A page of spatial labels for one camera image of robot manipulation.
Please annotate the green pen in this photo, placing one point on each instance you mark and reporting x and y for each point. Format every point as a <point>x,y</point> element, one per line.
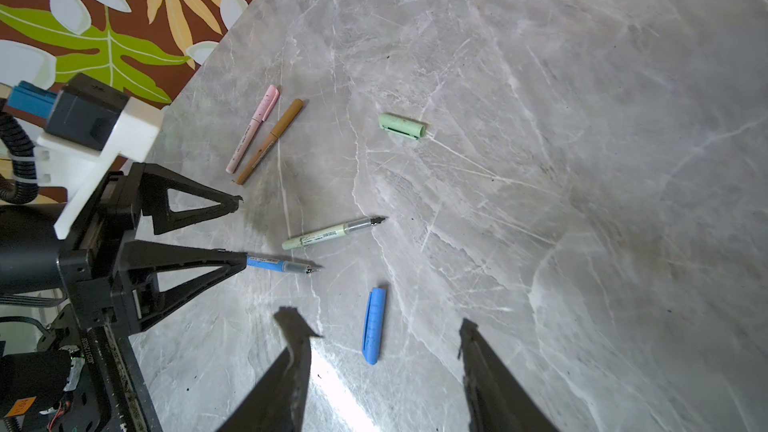
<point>332,232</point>

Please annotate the brown pen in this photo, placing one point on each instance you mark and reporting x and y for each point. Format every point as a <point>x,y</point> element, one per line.
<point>271,139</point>

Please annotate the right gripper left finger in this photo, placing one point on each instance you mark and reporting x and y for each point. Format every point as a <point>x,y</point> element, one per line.
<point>278,400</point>

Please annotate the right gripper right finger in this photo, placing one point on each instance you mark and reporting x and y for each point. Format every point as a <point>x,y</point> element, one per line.
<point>496,400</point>

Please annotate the blue pen cap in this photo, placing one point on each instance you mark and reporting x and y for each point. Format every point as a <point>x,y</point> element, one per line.
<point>373,325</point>

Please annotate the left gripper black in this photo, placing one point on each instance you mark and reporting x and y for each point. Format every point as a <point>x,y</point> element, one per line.
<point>77,377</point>

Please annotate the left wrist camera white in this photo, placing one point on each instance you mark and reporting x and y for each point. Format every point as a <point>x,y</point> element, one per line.
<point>88,126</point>

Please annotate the blue pen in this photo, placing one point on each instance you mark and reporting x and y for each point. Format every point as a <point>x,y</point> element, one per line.
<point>281,265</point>

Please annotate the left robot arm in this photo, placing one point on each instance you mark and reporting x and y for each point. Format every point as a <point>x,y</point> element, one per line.
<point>83,375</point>

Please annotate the pink pen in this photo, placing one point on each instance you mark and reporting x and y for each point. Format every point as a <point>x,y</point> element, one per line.
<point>261,113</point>

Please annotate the green pen cap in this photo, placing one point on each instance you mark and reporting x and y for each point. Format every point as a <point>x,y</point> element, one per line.
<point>401,126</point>

